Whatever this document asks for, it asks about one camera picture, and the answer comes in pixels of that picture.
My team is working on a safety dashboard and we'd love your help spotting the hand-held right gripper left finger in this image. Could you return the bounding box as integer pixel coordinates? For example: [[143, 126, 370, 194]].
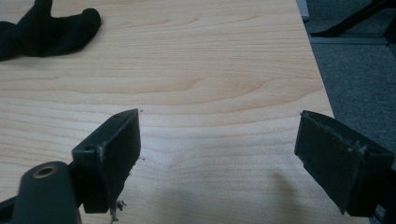
[[71, 108, 142, 216]]

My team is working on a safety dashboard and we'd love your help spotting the black tripod stand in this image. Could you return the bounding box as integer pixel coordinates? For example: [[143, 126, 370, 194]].
[[310, 0, 396, 45]]

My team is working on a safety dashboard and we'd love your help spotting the white desk frame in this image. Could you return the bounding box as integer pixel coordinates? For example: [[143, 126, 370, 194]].
[[295, 0, 311, 22]]

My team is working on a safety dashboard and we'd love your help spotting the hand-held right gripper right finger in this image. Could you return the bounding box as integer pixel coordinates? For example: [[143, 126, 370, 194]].
[[293, 109, 396, 217]]

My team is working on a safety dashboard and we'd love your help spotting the black sock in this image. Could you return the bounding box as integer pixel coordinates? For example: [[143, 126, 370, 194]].
[[0, 0, 102, 63]]

